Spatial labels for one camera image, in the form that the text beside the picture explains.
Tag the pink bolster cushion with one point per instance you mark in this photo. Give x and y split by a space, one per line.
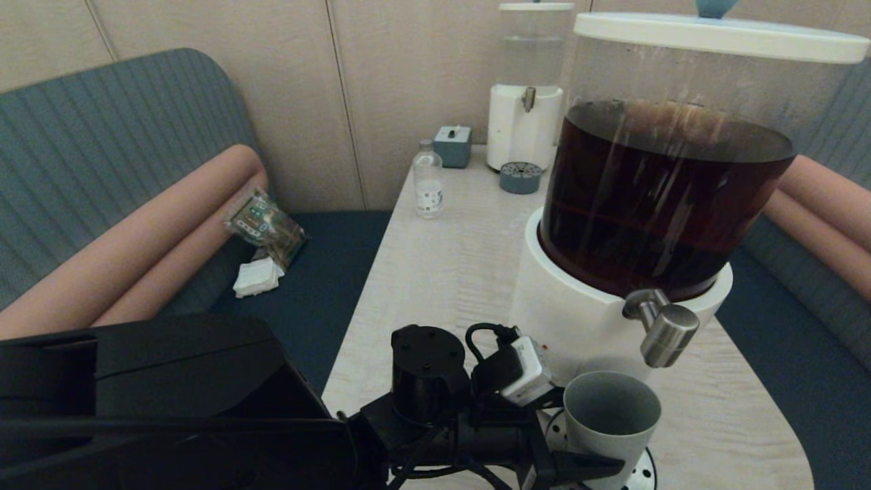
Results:
177 279
837 197
136 245
830 252

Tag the large tea dispenser white base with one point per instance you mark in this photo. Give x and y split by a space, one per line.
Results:
565 299

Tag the small silver dispenser tap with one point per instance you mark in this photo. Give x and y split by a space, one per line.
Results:
528 100

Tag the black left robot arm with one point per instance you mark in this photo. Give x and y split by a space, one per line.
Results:
170 408

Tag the grey plastic cup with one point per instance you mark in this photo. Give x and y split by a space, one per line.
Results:
605 435

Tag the clear snack packet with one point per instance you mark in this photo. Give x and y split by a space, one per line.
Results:
265 224

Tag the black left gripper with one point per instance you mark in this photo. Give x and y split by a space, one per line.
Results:
490 442

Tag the large blue perforated drip tray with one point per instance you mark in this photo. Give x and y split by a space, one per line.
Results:
643 473

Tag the small water dispenser white base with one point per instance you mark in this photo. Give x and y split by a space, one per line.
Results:
520 136

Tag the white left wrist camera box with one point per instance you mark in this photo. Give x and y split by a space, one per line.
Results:
531 371

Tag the small white dispenser lid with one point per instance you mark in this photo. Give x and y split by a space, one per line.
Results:
536 7

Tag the blue-grey small box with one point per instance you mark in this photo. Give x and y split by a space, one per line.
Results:
452 146

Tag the clear plastic bottle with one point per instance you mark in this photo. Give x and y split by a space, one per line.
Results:
428 190

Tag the large silver dispenser tap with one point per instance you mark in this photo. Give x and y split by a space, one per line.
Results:
667 333

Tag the white folded napkins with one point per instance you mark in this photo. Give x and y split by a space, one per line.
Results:
257 278

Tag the large white dispenser lid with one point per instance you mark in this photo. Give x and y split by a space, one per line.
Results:
714 37

